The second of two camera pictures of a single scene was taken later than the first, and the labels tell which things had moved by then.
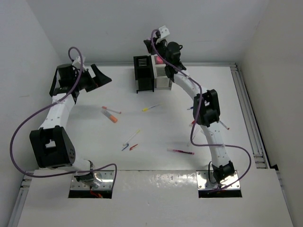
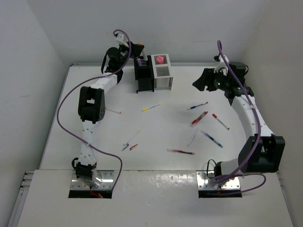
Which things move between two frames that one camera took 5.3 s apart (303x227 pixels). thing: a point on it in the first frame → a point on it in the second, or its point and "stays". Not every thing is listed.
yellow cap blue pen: (145, 109) stays
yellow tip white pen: (131, 137) stays
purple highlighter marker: (158, 60) stays
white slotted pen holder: (161, 81) stays
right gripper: (150, 47) → (206, 79)
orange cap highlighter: (109, 116) → (144, 54)
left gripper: (98, 79) → (135, 50)
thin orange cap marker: (112, 110) stays
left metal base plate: (102, 180) stays
